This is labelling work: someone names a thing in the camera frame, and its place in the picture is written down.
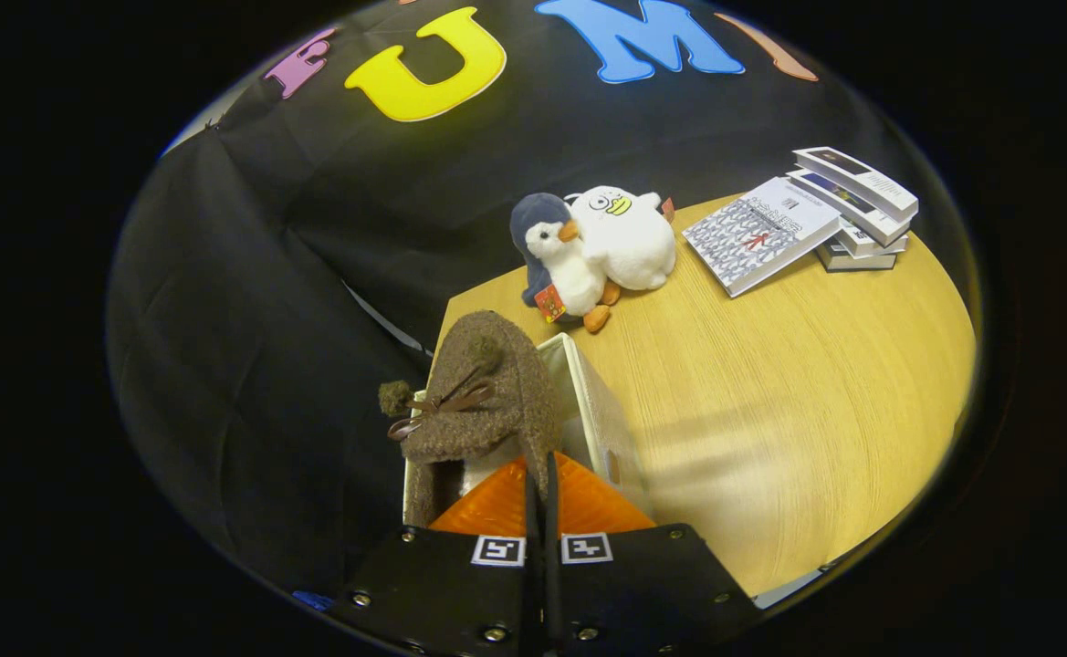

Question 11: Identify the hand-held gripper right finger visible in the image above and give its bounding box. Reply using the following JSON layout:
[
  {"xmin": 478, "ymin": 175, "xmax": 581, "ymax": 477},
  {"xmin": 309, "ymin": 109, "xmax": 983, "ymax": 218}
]
[{"xmin": 544, "ymin": 452, "xmax": 764, "ymax": 657}]

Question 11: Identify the thin white book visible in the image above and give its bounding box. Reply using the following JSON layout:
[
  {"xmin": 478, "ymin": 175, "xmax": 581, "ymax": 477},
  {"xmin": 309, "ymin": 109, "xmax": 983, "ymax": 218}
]
[{"xmin": 836, "ymin": 224, "xmax": 910, "ymax": 258}]

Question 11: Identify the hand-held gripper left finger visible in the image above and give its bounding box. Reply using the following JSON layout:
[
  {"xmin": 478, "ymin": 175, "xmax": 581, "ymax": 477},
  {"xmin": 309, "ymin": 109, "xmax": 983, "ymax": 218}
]
[{"xmin": 330, "ymin": 454, "xmax": 539, "ymax": 657}]

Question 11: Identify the grey white penguin plush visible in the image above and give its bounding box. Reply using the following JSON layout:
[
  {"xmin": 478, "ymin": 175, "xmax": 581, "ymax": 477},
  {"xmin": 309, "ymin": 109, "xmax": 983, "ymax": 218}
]
[{"xmin": 509, "ymin": 193, "xmax": 622, "ymax": 334}]

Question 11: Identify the beige fabric storage box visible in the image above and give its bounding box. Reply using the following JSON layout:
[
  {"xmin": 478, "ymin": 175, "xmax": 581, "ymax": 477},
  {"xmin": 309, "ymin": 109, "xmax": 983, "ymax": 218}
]
[{"xmin": 403, "ymin": 332, "xmax": 654, "ymax": 530}]

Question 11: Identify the brown fuzzy slipper shoe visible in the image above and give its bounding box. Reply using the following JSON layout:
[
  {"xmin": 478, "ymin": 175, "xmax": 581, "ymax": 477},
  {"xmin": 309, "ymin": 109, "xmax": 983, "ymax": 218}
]
[{"xmin": 378, "ymin": 310, "xmax": 563, "ymax": 530}]

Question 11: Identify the white book with blue cover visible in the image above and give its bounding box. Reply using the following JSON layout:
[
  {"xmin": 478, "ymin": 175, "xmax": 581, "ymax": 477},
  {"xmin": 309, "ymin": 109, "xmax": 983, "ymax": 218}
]
[{"xmin": 786, "ymin": 169, "xmax": 913, "ymax": 247}]

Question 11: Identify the white duck plush toy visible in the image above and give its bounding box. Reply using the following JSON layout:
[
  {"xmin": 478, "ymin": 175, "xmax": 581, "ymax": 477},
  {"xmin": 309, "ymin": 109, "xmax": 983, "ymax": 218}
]
[{"xmin": 565, "ymin": 186, "xmax": 678, "ymax": 292}]

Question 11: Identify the dark grey book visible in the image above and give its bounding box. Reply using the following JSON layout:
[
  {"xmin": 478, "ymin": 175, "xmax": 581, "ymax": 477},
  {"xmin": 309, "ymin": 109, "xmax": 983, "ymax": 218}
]
[{"xmin": 816, "ymin": 239, "xmax": 899, "ymax": 273}]

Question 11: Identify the patterned cover book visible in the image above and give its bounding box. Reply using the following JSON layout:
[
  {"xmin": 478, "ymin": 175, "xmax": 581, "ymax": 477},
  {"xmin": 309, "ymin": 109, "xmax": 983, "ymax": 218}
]
[{"xmin": 682, "ymin": 176, "xmax": 842, "ymax": 298}]

